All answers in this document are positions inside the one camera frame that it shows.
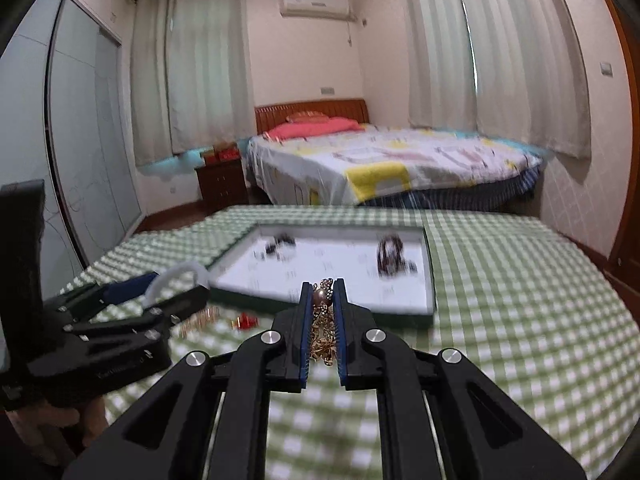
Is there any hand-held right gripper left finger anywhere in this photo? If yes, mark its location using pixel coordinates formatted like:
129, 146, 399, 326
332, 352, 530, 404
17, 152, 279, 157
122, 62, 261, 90
62, 282, 313, 480

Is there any black cord pendant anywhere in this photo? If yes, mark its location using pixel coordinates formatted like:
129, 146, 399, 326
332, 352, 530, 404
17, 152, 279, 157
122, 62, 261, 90
255, 232, 298, 263

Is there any frosted glass sliding wardrobe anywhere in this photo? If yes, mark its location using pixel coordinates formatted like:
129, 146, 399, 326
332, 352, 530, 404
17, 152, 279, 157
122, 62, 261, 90
0, 0, 147, 301

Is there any person's left hand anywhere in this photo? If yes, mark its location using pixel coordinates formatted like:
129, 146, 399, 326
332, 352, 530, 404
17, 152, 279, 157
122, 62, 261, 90
7, 395, 108, 456

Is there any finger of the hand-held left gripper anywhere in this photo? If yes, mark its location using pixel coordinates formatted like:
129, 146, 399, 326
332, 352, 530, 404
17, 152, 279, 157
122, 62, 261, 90
42, 271, 161, 321
62, 285, 211, 351

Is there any wooden headboard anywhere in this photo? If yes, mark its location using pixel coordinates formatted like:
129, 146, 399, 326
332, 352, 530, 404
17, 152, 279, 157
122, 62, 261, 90
255, 98, 371, 133

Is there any dark tray with white lining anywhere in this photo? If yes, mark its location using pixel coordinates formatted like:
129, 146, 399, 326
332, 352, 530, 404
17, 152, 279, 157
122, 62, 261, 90
207, 222, 436, 317

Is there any pink pillow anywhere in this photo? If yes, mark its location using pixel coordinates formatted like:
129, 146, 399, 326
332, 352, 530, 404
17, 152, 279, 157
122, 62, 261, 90
265, 117, 363, 142

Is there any dark wooden nightstand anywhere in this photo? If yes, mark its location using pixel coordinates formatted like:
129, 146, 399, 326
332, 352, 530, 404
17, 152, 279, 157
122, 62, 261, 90
195, 160, 248, 216

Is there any wooden door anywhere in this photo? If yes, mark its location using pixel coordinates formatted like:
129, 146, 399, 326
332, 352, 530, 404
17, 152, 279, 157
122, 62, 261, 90
597, 0, 640, 311

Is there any blue plaid mattress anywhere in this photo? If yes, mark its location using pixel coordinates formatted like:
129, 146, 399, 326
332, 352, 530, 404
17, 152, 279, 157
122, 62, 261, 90
360, 165, 546, 212

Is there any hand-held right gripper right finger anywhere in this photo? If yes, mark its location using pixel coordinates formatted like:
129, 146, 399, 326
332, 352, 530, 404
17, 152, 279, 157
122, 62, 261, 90
334, 277, 586, 480

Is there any green checked tablecloth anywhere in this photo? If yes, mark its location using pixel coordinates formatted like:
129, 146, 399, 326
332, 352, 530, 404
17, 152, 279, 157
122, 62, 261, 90
60, 205, 640, 480

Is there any pale curtain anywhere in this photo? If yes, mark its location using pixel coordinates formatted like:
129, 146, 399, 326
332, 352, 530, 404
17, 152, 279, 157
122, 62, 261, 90
130, 0, 173, 167
167, 0, 253, 157
450, 0, 593, 160
400, 0, 481, 132

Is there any dark bead bracelet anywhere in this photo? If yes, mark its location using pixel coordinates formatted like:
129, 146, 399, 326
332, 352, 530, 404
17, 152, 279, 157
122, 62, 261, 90
375, 235, 408, 278

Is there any white jade bangle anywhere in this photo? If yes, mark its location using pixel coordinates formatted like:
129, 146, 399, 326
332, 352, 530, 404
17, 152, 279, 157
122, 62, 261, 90
142, 260, 213, 308

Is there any white air conditioner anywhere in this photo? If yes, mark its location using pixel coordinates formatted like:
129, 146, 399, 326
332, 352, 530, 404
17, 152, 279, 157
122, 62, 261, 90
279, 0, 353, 22

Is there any bed with patterned sheet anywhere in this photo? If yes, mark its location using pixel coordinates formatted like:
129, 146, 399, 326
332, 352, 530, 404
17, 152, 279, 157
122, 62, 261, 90
247, 127, 543, 207

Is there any gold pearl brooch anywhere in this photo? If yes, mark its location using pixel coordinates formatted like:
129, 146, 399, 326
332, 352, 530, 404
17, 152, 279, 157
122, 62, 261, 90
307, 277, 341, 368

